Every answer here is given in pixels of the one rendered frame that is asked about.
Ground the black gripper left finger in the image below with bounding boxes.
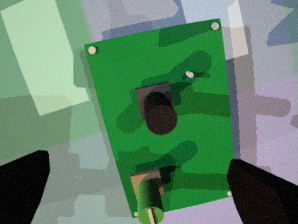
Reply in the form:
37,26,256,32
0,151,51,224

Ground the green circuit board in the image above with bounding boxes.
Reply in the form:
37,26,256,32
84,18,234,224

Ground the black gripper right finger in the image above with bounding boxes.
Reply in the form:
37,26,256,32
227,160,298,224

